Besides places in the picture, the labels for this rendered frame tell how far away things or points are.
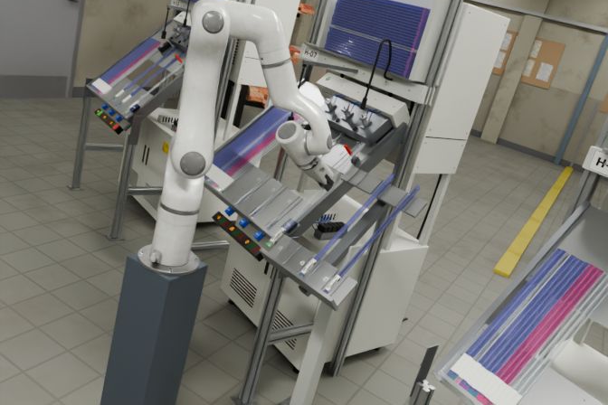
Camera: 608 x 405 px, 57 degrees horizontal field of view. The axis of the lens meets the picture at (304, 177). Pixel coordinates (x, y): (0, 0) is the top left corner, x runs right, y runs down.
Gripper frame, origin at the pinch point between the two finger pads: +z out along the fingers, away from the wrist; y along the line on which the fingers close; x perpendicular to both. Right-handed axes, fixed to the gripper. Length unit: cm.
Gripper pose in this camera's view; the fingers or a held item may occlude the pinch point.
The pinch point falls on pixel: (325, 183)
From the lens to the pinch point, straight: 192.0
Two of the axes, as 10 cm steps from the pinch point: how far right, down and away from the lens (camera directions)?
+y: -6.9, -3.8, 6.1
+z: 3.9, 5.1, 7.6
